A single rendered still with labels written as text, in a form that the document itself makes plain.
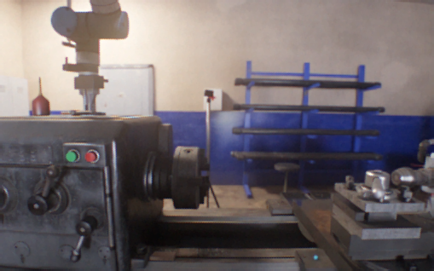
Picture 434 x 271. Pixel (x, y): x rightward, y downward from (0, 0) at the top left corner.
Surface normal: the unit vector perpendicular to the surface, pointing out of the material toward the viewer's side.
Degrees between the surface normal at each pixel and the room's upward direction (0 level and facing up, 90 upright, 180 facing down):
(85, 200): 90
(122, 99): 90
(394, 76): 90
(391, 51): 90
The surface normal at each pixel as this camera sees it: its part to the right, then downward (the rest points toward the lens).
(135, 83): 0.00, 0.11
